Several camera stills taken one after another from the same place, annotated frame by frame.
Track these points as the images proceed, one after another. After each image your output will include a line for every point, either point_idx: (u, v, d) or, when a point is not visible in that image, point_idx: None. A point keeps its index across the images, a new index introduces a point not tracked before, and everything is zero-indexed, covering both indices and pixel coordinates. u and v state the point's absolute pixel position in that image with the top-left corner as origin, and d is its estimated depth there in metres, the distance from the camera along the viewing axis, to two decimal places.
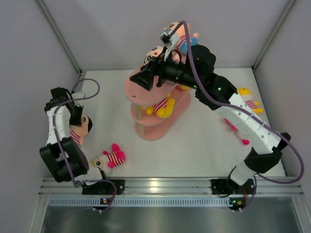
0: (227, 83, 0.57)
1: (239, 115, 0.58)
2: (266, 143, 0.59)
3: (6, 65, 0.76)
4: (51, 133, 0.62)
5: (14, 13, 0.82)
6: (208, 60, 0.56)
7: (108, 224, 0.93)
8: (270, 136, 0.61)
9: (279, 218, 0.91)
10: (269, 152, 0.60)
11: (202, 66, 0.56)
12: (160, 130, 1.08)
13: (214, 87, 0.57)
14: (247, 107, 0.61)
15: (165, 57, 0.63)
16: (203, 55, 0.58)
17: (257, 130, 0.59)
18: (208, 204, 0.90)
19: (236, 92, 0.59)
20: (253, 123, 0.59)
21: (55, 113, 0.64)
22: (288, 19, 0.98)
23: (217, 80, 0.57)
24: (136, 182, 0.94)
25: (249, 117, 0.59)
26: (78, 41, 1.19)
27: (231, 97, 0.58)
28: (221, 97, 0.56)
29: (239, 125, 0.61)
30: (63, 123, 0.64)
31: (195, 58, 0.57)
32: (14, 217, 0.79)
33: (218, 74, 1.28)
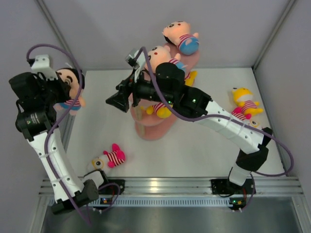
0: (199, 93, 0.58)
1: (218, 121, 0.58)
2: (251, 142, 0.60)
3: (6, 64, 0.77)
4: (55, 184, 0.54)
5: (15, 12, 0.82)
6: (178, 76, 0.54)
7: (109, 224, 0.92)
8: (253, 134, 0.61)
9: (279, 218, 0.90)
10: (256, 150, 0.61)
11: (174, 83, 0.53)
12: (160, 130, 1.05)
13: (188, 100, 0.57)
14: (225, 111, 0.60)
15: (136, 79, 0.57)
16: (172, 71, 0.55)
17: (240, 132, 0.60)
18: (208, 204, 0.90)
19: (211, 100, 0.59)
20: (234, 126, 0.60)
21: (48, 153, 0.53)
22: (288, 19, 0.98)
23: (191, 92, 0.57)
24: (136, 182, 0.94)
25: (229, 121, 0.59)
26: (79, 41, 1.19)
27: (207, 106, 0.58)
28: (198, 108, 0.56)
29: (221, 130, 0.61)
30: (61, 165, 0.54)
31: (164, 76, 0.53)
32: (14, 216, 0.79)
33: (218, 74, 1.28)
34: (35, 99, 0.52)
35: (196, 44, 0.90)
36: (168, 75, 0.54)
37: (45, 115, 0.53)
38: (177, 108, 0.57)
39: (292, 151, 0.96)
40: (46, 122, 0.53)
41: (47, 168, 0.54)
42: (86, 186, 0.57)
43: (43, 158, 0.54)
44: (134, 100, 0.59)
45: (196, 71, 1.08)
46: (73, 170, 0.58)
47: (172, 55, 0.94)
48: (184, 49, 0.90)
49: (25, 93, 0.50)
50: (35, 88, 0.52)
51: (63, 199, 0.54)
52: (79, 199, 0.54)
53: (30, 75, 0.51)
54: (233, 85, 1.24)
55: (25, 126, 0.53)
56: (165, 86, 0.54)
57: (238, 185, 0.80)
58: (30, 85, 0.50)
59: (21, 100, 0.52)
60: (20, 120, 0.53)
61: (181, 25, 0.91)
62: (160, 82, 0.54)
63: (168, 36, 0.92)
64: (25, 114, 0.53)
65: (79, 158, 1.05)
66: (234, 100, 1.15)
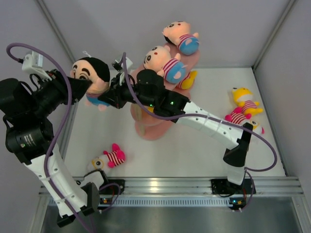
0: (179, 97, 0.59)
1: (197, 120, 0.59)
2: (230, 138, 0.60)
3: (7, 65, 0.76)
4: (59, 201, 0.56)
5: (15, 13, 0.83)
6: (156, 83, 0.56)
7: (108, 224, 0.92)
8: (232, 129, 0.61)
9: (279, 218, 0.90)
10: (235, 144, 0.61)
11: (152, 88, 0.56)
12: (160, 130, 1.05)
13: (167, 103, 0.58)
14: (203, 110, 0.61)
15: (121, 82, 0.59)
16: (151, 78, 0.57)
17: (218, 128, 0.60)
18: (208, 204, 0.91)
19: (189, 101, 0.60)
20: (212, 124, 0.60)
21: (49, 176, 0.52)
22: (287, 19, 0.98)
23: (171, 96, 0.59)
24: (136, 181, 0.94)
25: (206, 119, 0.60)
26: (79, 42, 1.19)
27: (185, 106, 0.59)
28: (177, 110, 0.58)
29: (202, 129, 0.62)
30: (62, 183, 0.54)
31: (144, 82, 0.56)
32: (14, 217, 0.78)
33: (218, 74, 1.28)
34: (26, 113, 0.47)
35: (196, 43, 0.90)
36: (147, 81, 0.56)
37: (41, 135, 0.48)
38: (158, 110, 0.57)
39: (292, 150, 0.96)
40: (43, 143, 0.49)
41: (50, 189, 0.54)
42: (91, 197, 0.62)
43: (44, 180, 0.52)
44: (120, 103, 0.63)
45: (196, 71, 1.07)
46: (75, 183, 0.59)
47: (172, 55, 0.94)
48: (184, 49, 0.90)
49: (15, 108, 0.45)
50: (25, 101, 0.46)
51: (69, 214, 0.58)
52: (83, 212, 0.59)
53: (17, 87, 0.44)
54: (233, 85, 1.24)
55: (20, 150, 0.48)
56: (145, 91, 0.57)
57: (236, 184, 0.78)
58: (18, 101, 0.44)
59: (9, 116, 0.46)
60: (11, 141, 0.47)
61: (181, 25, 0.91)
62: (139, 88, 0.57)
63: (168, 36, 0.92)
64: (17, 133, 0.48)
65: (79, 157, 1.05)
66: (234, 100, 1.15)
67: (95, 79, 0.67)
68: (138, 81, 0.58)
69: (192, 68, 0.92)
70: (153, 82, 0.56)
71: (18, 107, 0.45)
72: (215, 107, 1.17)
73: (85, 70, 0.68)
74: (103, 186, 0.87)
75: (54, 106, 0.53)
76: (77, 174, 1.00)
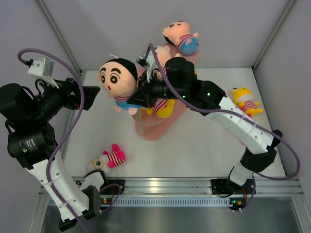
0: (214, 86, 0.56)
1: (231, 118, 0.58)
2: (260, 143, 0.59)
3: (6, 65, 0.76)
4: (61, 206, 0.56)
5: (15, 13, 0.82)
6: (186, 68, 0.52)
7: (109, 224, 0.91)
8: (263, 135, 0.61)
9: (279, 218, 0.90)
10: (264, 151, 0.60)
11: (182, 74, 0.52)
12: (160, 130, 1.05)
13: (203, 93, 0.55)
14: (237, 108, 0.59)
15: (148, 79, 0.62)
16: (181, 63, 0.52)
17: (250, 131, 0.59)
18: (208, 204, 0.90)
19: (226, 96, 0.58)
20: (246, 125, 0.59)
21: (51, 181, 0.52)
22: (287, 19, 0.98)
23: (205, 86, 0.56)
24: (136, 182, 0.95)
25: (240, 119, 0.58)
26: (79, 42, 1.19)
27: (220, 102, 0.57)
28: (211, 102, 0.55)
29: (232, 128, 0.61)
30: (64, 188, 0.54)
31: (172, 69, 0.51)
32: (13, 217, 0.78)
33: (218, 74, 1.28)
34: (28, 118, 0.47)
35: (196, 43, 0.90)
36: (176, 67, 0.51)
37: (43, 141, 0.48)
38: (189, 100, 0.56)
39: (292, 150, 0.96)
40: (45, 148, 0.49)
41: (52, 193, 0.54)
42: (93, 201, 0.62)
43: (46, 185, 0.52)
44: (150, 101, 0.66)
45: None
46: (77, 187, 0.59)
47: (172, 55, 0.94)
48: (184, 49, 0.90)
49: (17, 113, 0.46)
50: (26, 106, 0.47)
51: (71, 218, 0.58)
52: (85, 215, 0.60)
53: (19, 92, 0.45)
54: (233, 85, 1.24)
55: (22, 155, 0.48)
56: (175, 78, 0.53)
57: (238, 184, 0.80)
58: (20, 107, 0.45)
59: (12, 121, 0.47)
60: (13, 146, 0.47)
61: (181, 25, 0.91)
62: (170, 76, 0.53)
63: (168, 36, 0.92)
64: (19, 138, 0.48)
65: (79, 157, 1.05)
66: (234, 100, 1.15)
67: (125, 78, 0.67)
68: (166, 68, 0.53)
69: None
70: (183, 68, 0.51)
71: (21, 112, 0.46)
72: None
73: (114, 71, 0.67)
74: (105, 186, 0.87)
75: (56, 110, 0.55)
76: (77, 174, 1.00)
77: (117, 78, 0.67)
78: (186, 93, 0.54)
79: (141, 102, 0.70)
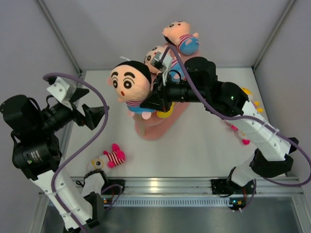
0: (236, 89, 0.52)
1: (252, 124, 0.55)
2: (279, 152, 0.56)
3: (6, 66, 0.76)
4: (65, 215, 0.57)
5: (15, 13, 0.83)
6: (208, 69, 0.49)
7: (109, 224, 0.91)
8: (281, 143, 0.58)
9: (279, 218, 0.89)
10: (282, 159, 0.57)
11: (204, 76, 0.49)
12: (160, 130, 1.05)
13: (227, 96, 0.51)
14: (258, 115, 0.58)
15: (164, 82, 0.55)
16: (202, 64, 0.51)
17: (270, 139, 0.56)
18: (208, 204, 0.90)
19: (248, 100, 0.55)
20: (266, 132, 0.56)
21: (55, 191, 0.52)
22: (287, 19, 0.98)
23: (227, 89, 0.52)
24: (136, 182, 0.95)
25: (262, 126, 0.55)
26: (79, 41, 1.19)
27: (243, 106, 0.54)
28: (234, 107, 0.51)
29: (250, 134, 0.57)
30: (69, 198, 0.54)
31: (193, 70, 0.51)
32: (13, 217, 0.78)
33: (219, 74, 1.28)
34: (34, 129, 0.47)
35: (196, 44, 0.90)
36: (197, 68, 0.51)
37: (47, 152, 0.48)
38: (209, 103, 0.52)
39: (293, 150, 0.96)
40: (49, 159, 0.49)
41: (56, 203, 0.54)
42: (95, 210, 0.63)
43: (51, 194, 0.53)
44: (166, 105, 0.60)
45: None
46: (80, 196, 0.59)
47: (172, 55, 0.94)
48: (184, 49, 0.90)
49: (22, 124, 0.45)
50: (32, 117, 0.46)
51: (74, 227, 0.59)
52: (89, 224, 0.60)
53: (25, 103, 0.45)
54: None
55: (26, 166, 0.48)
56: (197, 80, 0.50)
57: (237, 184, 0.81)
58: (26, 118, 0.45)
59: (17, 132, 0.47)
60: (18, 158, 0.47)
61: (181, 25, 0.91)
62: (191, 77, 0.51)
63: (168, 36, 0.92)
64: (24, 149, 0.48)
65: (79, 158, 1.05)
66: None
67: (138, 84, 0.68)
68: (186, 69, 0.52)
69: None
70: (206, 69, 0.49)
71: (26, 123, 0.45)
72: None
73: (127, 76, 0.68)
74: (109, 187, 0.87)
75: (62, 124, 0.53)
76: (77, 174, 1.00)
77: (131, 84, 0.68)
78: (208, 95, 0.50)
79: (155, 106, 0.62)
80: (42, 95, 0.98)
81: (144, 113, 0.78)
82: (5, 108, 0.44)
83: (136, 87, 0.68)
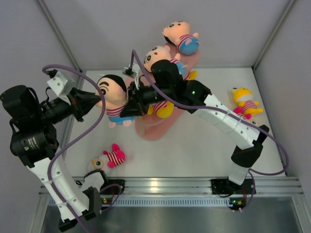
0: (198, 85, 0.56)
1: (215, 114, 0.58)
2: (246, 138, 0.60)
3: (6, 66, 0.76)
4: (61, 205, 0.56)
5: (15, 13, 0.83)
6: (169, 69, 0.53)
7: (109, 224, 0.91)
8: (249, 130, 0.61)
9: (279, 218, 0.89)
10: (250, 145, 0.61)
11: (166, 75, 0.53)
12: (160, 129, 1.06)
13: (188, 91, 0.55)
14: (223, 106, 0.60)
15: (137, 87, 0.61)
16: (165, 64, 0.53)
17: (236, 126, 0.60)
18: (207, 204, 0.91)
19: (211, 93, 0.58)
20: (231, 121, 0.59)
21: (51, 179, 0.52)
22: (287, 19, 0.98)
23: (190, 85, 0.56)
24: (136, 182, 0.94)
25: (225, 115, 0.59)
26: (79, 42, 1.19)
27: (206, 99, 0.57)
28: (196, 100, 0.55)
29: (218, 124, 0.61)
30: (64, 186, 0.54)
31: (156, 70, 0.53)
32: (14, 217, 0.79)
33: (218, 74, 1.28)
34: (32, 118, 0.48)
35: (196, 44, 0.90)
36: (160, 68, 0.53)
37: (45, 140, 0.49)
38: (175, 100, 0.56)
39: (293, 150, 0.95)
40: (46, 146, 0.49)
41: (53, 192, 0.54)
42: (93, 201, 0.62)
43: (47, 183, 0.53)
44: (143, 108, 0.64)
45: (196, 71, 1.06)
46: (77, 187, 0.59)
47: (172, 55, 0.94)
48: (184, 49, 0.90)
49: (20, 112, 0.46)
50: (30, 106, 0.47)
51: (70, 218, 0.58)
52: (85, 216, 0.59)
53: (25, 92, 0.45)
54: (233, 85, 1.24)
55: (24, 153, 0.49)
56: (161, 80, 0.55)
57: (237, 184, 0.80)
58: (25, 106, 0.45)
59: (15, 120, 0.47)
60: (15, 144, 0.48)
61: (181, 25, 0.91)
62: (155, 77, 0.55)
63: (169, 36, 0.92)
64: (22, 137, 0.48)
65: (79, 158, 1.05)
66: (234, 100, 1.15)
67: (113, 91, 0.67)
68: (151, 71, 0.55)
69: (192, 68, 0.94)
70: (166, 69, 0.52)
71: (25, 111, 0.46)
72: None
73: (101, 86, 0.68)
74: (109, 185, 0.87)
75: (60, 119, 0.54)
76: (77, 174, 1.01)
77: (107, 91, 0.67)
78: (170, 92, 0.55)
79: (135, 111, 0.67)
80: (43, 95, 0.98)
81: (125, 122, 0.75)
82: (5, 95, 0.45)
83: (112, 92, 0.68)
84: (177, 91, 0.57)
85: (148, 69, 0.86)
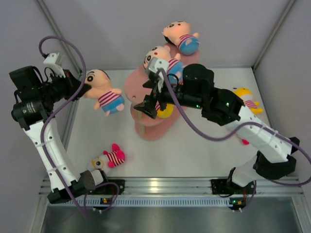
0: (232, 95, 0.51)
1: (250, 128, 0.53)
2: (281, 153, 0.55)
3: (8, 65, 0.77)
4: (51, 173, 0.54)
5: (15, 13, 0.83)
6: (207, 78, 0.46)
7: (108, 224, 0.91)
8: (283, 144, 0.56)
9: (279, 218, 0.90)
10: (284, 161, 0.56)
11: (201, 85, 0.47)
12: (160, 130, 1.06)
13: (222, 103, 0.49)
14: (256, 118, 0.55)
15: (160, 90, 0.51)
16: (202, 72, 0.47)
17: (270, 141, 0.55)
18: (207, 204, 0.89)
19: (244, 104, 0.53)
20: (265, 135, 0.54)
21: (43, 141, 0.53)
22: (287, 19, 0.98)
23: (221, 95, 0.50)
24: (136, 182, 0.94)
25: (260, 129, 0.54)
26: (78, 41, 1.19)
27: (240, 110, 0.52)
28: (230, 113, 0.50)
29: (250, 138, 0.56)
30: (56, 151, 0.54)
31: (192, 78, 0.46)
32: (14, 216, 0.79)
33: (218, 74, 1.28)
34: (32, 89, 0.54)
35: (196, 43, 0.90)
36: (196, 76, 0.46)
37: (41, 104, 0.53)
38: (208, 112, 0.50)
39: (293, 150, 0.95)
40: (43, 111, 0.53)
41: (44, 157, 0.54)
42: (84, 176, 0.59)
43: (40, 147, 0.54)
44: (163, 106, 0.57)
45: None
46: (69, 161, 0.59)
47: (172, 55, 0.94)
48: (184, 49, 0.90)
49: (24, 82, 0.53)
50: (33, 78, 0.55)
51: (60, 188, 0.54)
52: (75, 188, 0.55)
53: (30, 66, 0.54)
54: (233, 85, 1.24)
55: (22, 117, 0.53)
56: (192, 89, 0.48)
57: (240, 185, 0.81)
58: (27, 75, 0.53)
59: (19, 90, 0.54)
60: (16, 110, 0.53)
61: (181, 25, 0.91)
62: (186, 84, 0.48)
63: (168, 36, 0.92)
64: (22, 104, 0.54)
65: (78, 158, 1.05)
66: None
67: (99, 77, 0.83)
68: (184, 76, 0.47)
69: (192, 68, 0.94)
70: (205, 77, 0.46)
71: (26, 81, 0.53)
72: None
73: (89, 74, 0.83)
74: (106, 184, 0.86)
75: (59, 96, 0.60)
76: None
77: (94, 76, 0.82)
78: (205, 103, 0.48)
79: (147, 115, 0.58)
80: None
81: (118, 106, 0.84)
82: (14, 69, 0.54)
83: (97, 78, 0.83)
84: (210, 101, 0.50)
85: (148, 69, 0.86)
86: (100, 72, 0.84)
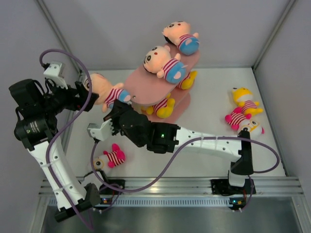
0: (167, 127, 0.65)
1: (192, 144, 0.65)
2: (231, 152, 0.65)
3: (8, 66, 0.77)
4: (57, 192, 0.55)
5: (14, 13, 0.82)
6: (142, 122, 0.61)
7: (108, 224, 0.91)
8: (230, 143, 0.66)
9: (279, 218, 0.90)
10: (239, 157, 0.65)
11: (139, 128, 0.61)
12: None
13: (159, 136, 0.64)
14: (196, 132, 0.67)
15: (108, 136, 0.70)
16: (135, 119, 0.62)
17: (216, 146, 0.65)
18: (207, 204, 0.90)
19: (179, 128, 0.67)
20: (209, 143, 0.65)
21: (49, 162, 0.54)
22: (287, 19, 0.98)
23: (160, 128, 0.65)
24: (136, 181, 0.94)
25: (201, 141, 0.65)
26: (78, 42, 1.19)
27: (176, 135, 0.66)
28: (168, 141, 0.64)
29: (202, 150, 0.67)
30: (61, 172, 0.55)
31: (129, 125, 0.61)
32: (14, 216, 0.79)
33: (218, 74, 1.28)
34: (35, 106, 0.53)
35: (196, 43, 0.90)
36: (131, 124, 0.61)
37: (45, 123, 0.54)
38: (151, 147, 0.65)
39: (293, 150, 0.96)
40: (46, 130, 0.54)
41: (50, 177, 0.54)
42: (90, 192, 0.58)
43: (45, 167, 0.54)
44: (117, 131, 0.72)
45: (195, 71, 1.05)
46: (76, 178, 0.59)
47: (172, 55, 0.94)
48: (184, 49, 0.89)
49: (26, 100, 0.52)
50: (35, 95, 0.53)
51: (66, 207, 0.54)
52: (81, 206, 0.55)
53: (32, 83, 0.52)
54: (233, 85, 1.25)
55: (25, 136, 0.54)
56: (133, 132, 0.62)
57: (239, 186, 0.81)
58: (29, 93, 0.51)
59: (21, 107, 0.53)
60: (19, 129, 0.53)
61: (181, 25, 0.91)
62: (128, 130, 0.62)
63: (168, 36, 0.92)
64: (25, 123, 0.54)
65: (79, 157, 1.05)
66: (234, 100, 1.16)
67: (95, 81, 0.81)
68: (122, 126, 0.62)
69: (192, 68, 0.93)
70: (138, 123, 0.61)
71: (28, 98, 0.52)
72: (212, 101, 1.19)
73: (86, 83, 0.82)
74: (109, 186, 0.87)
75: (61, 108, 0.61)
76: (77, 174, 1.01)
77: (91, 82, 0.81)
78: (146, 141, 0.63)
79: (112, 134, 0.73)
80: None
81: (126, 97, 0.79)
82: (13, 85, 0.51)
83: (95, 82, 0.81)
84: (150, 138, 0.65)
85: (148, 69, 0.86)
86: (95, 76, 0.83)
